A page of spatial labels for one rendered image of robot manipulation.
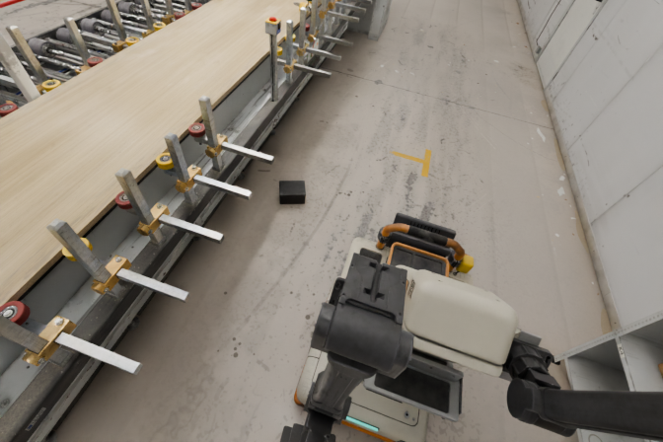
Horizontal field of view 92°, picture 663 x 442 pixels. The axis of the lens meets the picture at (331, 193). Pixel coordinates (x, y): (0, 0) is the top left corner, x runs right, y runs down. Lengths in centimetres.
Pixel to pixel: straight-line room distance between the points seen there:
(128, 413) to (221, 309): 62
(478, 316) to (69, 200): 148
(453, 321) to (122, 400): 177
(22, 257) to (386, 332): 134
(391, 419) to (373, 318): 140
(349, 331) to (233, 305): 181
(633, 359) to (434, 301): 158
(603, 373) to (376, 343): 227
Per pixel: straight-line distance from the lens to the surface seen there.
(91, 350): 133
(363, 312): 39
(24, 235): 159
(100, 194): 160
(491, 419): 227
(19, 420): 151
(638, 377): 217
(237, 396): 202
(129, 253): 173
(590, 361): 257
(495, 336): 77
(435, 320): 73
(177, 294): 133
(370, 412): 175
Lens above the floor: 198
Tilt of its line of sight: 48 degrees down
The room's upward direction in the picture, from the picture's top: 10 degrees clockwise
